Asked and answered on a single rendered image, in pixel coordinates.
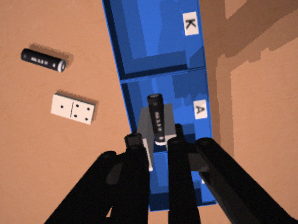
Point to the white domino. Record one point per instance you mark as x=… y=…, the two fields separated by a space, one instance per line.
x=72 y=108

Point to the blue three-compartment bin rack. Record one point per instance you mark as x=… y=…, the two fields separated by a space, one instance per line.
x=147 y=42

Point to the black aa battery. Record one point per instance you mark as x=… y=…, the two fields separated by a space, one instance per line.
x=43 y=60
x=156 y=108

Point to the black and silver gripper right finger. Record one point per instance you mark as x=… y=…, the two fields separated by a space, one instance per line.
x=240 y=197

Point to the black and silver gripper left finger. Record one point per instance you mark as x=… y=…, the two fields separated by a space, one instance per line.
x=89 y=201

